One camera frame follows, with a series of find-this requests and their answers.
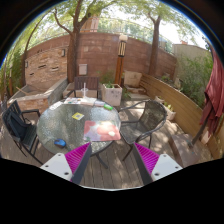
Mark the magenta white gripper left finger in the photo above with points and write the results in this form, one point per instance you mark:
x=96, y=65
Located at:
x=70, y=166

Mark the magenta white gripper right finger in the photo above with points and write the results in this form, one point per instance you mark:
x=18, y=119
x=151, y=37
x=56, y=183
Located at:
x=153, y=166

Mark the blue computer mouse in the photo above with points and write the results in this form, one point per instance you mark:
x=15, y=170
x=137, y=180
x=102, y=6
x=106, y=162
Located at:
x=60, y=143

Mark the red patterned mouse pad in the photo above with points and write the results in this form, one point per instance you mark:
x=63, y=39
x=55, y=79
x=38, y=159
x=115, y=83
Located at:
x=98, y=131

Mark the round glass patio table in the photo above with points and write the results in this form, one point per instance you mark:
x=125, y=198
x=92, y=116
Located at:
x=56, y=122

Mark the white eraser on pad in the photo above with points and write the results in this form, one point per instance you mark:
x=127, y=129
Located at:
x=112, y=133

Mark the yellow sticky note pad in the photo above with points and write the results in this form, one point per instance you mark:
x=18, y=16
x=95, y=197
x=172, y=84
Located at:
x=77, y=116

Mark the dark wicker chair right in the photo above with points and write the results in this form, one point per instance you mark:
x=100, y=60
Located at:
x=152, y=119

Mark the white planter by bench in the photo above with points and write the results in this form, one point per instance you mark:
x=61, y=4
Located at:
x=169, y=108

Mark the wooden curved bench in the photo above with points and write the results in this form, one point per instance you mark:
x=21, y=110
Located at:
x=188, y=113

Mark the black chair left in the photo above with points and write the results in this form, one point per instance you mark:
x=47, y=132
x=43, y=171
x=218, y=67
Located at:
x=22, y=131

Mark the papers on table far edge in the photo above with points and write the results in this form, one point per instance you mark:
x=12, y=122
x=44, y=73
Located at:
x=85, y=101

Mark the green small object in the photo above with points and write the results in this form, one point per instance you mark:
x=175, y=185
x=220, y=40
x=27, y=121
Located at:
x=108, y=107

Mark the brick raised planter box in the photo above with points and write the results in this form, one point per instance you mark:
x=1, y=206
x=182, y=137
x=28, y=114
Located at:
x=40, y=95

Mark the red folded patio umbrella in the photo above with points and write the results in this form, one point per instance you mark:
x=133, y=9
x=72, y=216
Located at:
x=214, y=99

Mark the white square planter pot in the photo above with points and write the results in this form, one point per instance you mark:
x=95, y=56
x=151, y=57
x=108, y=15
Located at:
x=112, y=95

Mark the brown chair behind table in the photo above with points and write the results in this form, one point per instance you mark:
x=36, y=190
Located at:
x=87, y=85

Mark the large tree trunk centre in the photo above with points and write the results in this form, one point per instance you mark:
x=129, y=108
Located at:
x=79, y=11

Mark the tree trunk right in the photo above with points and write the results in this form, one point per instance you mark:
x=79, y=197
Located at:
x=155, y=17

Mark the wooden lamp post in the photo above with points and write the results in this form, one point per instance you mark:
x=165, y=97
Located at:
x=121, y=53

